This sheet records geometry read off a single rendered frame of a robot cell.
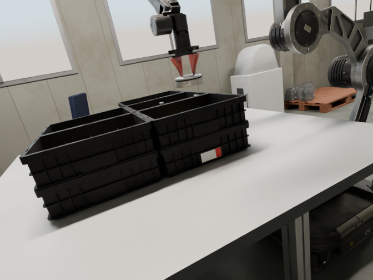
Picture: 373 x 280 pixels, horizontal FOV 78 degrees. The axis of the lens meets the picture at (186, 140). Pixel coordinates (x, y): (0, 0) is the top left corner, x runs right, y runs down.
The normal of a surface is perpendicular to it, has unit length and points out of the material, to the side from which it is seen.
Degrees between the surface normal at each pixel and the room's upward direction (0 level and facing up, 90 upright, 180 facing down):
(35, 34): 90
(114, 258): 0
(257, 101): 90
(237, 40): 90
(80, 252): 0
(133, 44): 90
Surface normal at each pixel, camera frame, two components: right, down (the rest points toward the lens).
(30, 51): 0.43, 0.21
